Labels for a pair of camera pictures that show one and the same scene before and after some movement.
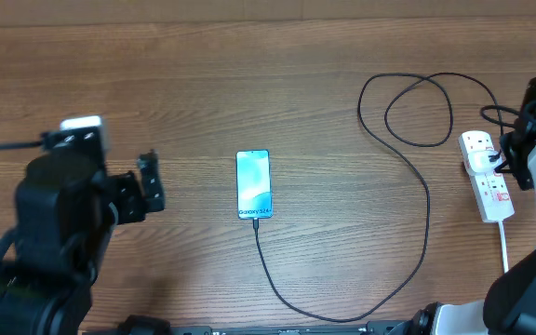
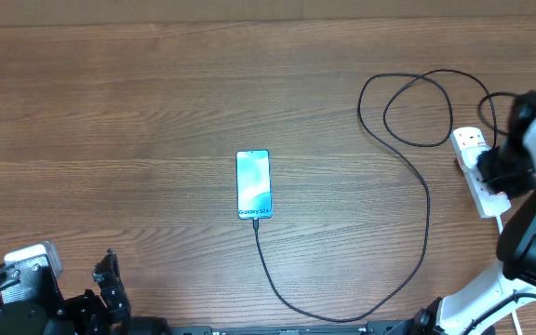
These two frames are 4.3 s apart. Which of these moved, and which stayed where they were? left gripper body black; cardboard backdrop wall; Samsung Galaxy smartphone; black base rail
Moved: left gripper body black
Stayed: black base rail; cardboard backdrop wall; Samsung Galaxy smartphone
